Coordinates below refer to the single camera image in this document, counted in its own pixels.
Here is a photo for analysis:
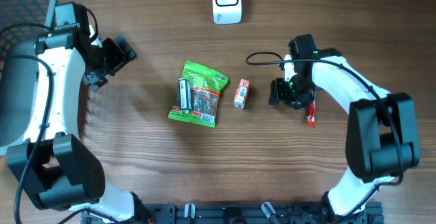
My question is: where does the green snack bag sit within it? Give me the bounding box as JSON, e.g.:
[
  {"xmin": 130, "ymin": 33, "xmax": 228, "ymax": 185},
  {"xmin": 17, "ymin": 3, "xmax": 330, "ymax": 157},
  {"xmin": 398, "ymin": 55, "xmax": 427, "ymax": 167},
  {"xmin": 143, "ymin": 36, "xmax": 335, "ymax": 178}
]
[{"xmin": 168, "ymin": 61, "xmax": 230, "ymax": 127}]

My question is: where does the right black camera cable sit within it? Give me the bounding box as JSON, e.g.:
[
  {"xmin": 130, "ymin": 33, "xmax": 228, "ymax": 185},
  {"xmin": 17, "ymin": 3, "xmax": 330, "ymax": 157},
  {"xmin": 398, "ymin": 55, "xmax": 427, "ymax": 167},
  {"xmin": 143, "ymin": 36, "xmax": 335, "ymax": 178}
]
[{"xmin": 245, "ymin": 50, "xmax": 405, "ymax": 218}]

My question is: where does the black camera cable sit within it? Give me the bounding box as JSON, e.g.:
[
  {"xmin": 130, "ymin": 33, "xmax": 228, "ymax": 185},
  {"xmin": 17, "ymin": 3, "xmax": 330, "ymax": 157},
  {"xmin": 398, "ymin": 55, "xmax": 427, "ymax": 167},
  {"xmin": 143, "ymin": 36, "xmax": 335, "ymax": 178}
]
[
  {"xmin": 0, "ymin": 22, "xmax": 57, "ymax": 224},
  {"xmin": 245, "ymin": 50, "xmax": 405, "ymax": 218}
]

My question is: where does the red snack bar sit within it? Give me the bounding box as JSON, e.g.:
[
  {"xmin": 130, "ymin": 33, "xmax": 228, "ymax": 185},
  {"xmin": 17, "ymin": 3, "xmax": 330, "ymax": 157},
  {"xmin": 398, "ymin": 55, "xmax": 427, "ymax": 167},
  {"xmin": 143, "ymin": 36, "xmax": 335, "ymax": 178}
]
[{"xmin": 307, "ymin": 101, "xmax": 316, "ymax": 127}]

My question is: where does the left black camera cable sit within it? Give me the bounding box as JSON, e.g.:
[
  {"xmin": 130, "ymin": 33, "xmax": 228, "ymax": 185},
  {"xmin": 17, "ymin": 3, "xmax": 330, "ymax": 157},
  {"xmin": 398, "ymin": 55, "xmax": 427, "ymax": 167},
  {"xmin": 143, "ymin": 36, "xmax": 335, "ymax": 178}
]
[{"xmin": 0, "ymin": 22, "xmax": 57, "ymax": 224}]

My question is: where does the orange tissue pack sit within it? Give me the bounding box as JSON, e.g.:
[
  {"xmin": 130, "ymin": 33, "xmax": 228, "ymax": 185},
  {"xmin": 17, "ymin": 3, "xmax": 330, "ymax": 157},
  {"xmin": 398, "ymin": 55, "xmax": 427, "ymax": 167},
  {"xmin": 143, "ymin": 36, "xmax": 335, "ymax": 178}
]
[{"xmin": 234, "ymin": 79, "xmax": 249, "ymax": 109}]

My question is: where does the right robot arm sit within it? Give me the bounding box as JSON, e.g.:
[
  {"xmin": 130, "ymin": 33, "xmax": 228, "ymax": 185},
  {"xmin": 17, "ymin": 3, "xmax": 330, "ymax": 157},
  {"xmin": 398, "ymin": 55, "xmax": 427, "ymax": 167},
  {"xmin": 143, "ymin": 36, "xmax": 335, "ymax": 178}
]
[{"xmin": 268, "ymin": 34, "xmax": 420, "ymax": 223}]

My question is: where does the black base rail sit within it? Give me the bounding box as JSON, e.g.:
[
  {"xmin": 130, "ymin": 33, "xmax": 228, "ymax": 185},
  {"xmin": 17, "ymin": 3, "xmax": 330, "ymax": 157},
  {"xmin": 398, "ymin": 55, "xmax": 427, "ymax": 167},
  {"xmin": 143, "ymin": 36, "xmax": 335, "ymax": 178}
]
[{"xmin": 80, "ymin": 202, "xmax": 386, "ymax": 224}]

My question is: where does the grey plastic mesh basket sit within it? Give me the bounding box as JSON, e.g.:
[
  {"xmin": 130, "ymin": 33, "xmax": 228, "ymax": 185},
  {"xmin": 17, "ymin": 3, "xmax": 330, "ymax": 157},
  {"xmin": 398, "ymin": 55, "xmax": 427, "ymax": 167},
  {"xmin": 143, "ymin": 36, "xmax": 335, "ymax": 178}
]
[{"xmin": 1, "ymin": 0, "xmax": 57, "ymax": 156}]

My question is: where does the green white small box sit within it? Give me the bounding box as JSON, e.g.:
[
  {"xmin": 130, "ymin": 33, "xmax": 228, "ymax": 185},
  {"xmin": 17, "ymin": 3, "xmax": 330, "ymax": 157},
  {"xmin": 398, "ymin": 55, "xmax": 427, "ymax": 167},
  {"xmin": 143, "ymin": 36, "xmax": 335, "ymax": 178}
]
[{"xmin": 178, "ymin": 78, "xmax": 192, "ymax": 113}]

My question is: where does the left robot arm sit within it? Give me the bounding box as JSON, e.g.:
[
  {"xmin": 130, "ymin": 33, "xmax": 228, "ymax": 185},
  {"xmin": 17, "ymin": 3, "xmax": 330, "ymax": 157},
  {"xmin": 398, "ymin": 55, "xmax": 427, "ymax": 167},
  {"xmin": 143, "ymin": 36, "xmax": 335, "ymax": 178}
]
[{"xmin": 6, "ymin": 2, "xmax": 155, "ymax": 223}]

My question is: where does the white barcode scanner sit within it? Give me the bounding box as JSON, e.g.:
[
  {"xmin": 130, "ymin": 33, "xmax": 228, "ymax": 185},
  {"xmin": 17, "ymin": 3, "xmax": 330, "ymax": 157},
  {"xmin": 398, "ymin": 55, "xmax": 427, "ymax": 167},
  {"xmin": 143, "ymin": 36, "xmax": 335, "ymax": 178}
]
[{"xmin": 212, "ymin": 0, "xmax": 243, "ymax": 25}]

